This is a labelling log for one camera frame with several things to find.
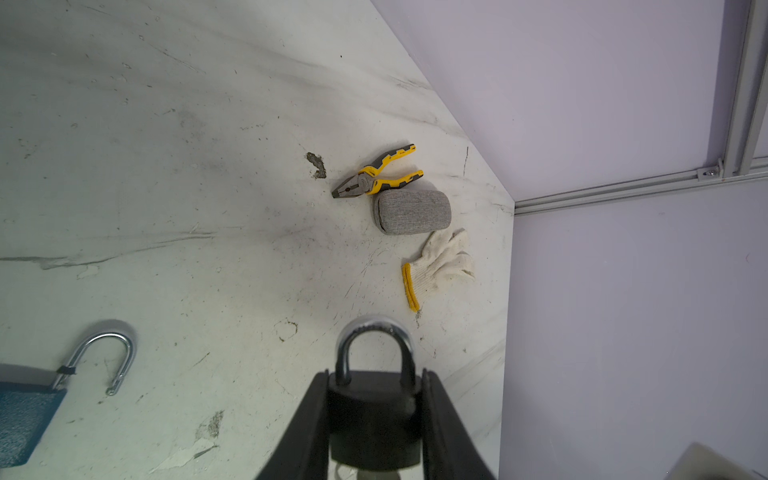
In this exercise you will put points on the blue padlock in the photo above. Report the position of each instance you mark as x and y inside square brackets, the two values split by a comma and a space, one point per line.
[27, 409]

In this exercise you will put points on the yellow black pliers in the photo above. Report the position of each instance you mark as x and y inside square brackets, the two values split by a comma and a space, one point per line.
[370, 181]

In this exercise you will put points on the small dark metal piece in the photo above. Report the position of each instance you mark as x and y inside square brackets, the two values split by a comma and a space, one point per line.
[318, 163]

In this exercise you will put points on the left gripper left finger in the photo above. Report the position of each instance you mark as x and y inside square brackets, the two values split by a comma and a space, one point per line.
[303, 451]

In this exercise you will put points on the black padlock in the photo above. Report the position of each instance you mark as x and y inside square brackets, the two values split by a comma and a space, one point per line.
[374, 416]

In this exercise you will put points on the aluminium frame profile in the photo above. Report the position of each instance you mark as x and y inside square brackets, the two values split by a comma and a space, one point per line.
[738, 163]

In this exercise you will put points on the key with ring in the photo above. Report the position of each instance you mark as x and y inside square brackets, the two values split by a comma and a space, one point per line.
[344, 472]

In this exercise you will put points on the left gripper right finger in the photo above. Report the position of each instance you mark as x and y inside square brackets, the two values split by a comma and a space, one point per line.
[448, 451]

